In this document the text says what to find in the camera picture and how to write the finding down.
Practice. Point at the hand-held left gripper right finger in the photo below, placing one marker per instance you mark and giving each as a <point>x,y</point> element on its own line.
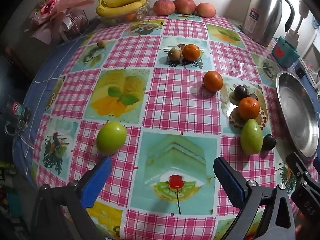
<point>227,177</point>

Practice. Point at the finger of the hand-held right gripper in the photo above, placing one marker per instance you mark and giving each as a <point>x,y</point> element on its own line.
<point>296,166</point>

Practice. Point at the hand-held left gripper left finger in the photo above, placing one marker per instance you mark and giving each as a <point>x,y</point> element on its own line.
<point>97,180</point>

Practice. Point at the dark plum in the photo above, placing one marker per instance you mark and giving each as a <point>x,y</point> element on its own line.
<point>253,97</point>
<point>240,92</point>
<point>268,142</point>

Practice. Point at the round green apple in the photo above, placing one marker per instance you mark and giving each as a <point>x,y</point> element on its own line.
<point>111,137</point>

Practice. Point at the steel bowl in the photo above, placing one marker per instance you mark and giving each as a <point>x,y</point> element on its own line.
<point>297,110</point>

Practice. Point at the brown round fruit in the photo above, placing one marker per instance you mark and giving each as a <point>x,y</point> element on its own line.
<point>174,54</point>

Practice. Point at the small tan round fruit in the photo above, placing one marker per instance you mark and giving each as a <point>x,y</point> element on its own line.
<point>100,43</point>

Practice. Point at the pink checked printed tablecloth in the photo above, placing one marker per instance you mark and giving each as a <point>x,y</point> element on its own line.
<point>175,92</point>

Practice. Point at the printed glass mug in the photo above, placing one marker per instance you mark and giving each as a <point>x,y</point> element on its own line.
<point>17,110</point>

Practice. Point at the teal plastic box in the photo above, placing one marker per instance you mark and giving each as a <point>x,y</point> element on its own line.
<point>283,53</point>

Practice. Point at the white charger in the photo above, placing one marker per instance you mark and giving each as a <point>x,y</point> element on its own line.
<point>292,36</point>

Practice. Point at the steel thermos jug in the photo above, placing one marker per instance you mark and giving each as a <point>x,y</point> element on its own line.
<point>265,12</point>

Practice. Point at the small orange in glass bowl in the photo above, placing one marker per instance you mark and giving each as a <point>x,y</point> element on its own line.
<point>130,17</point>

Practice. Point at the red apple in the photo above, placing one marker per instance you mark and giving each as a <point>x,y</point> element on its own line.
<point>163,7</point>
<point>205,10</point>
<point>185,5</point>

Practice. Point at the clear glass bowl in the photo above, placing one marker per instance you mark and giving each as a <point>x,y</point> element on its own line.
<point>142,11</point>

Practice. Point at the pink flower bouquet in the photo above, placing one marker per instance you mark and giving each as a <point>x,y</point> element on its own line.
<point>52,7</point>

